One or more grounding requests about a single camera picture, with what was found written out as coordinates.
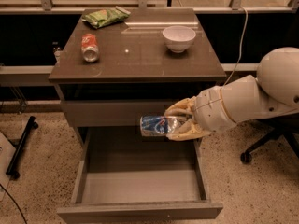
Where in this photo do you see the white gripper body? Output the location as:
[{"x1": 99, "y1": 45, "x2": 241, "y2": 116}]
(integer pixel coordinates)
[{"x1": 192, "y1": 86, "x2": 236, "y2": 133}]

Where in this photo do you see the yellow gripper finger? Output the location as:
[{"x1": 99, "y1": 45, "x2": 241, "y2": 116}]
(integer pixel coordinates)
[
  {"x1": 166, "y1": 119, "x2": 211, "y2": 141},
  {"x1": 164, "y1": 97, "x2": 195, "y2": 116}
]

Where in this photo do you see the silver blue redbull can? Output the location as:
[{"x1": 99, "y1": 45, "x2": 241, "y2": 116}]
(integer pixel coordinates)
[{"x1": 140, "y1": 116, "x2": 187, "y2": 137}]

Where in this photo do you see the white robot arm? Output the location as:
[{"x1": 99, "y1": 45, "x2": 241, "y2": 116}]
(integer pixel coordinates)
[{"x1": 165, "y1": 48, "x2": 299, "y2": 141}]

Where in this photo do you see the closed grey upper drawer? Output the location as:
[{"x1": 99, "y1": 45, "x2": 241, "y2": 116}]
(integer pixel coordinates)
[{"x1": 61, "y1": 100, "x2": 174, "y2": 127}]

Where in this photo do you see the grey drawer cabinet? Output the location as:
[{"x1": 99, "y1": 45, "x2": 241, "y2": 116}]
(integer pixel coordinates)
[{"x1": 49, "y1": 8, "x2": 226, "y2": 141}]

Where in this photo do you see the open grey middle drawer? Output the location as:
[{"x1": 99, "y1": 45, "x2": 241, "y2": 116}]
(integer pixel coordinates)
[{"x1": 57, "y1": 126, "x2": 223, "y2": 224}]

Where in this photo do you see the red soda can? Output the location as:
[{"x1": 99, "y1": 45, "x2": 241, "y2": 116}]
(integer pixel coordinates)
[{"x1": 81, "y1": 34, "x2": 99, "y2": 63}]

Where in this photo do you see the white bowl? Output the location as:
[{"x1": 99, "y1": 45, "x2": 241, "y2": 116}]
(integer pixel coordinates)
[{"x1": 162, "y1": 26, "x2": 196, "y2": 53}]

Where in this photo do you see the black office chair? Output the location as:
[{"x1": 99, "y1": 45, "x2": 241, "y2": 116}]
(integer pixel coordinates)
[{"x1": 240, "y1": 115, "x2": 299, "y2": 164}]

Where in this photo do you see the green chip bag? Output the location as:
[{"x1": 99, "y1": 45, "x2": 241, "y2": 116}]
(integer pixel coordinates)
[{"x1": 81, "y1": 6, "x2": 131, "y2": 29}]

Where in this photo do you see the black stand leg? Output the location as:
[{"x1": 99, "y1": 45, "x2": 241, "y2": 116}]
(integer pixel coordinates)
[{"x1": 6, "y1": 116, "x2": 38, "y2": 179}]

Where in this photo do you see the white floor board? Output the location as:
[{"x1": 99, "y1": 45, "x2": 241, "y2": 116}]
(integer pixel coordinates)
[{"x1": 0, "y1": 132, "x2": 15, "y2": 188}]

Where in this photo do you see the white cable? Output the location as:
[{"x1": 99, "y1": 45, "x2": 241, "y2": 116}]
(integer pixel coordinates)
[{"x1": 222, "y1": 7, "x2": 249, "y2": 87}]

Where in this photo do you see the black floor cable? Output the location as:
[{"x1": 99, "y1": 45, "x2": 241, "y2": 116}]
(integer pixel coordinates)
[{"x1": 0, "y1": 182, "x2": 30, "y2": 224}]

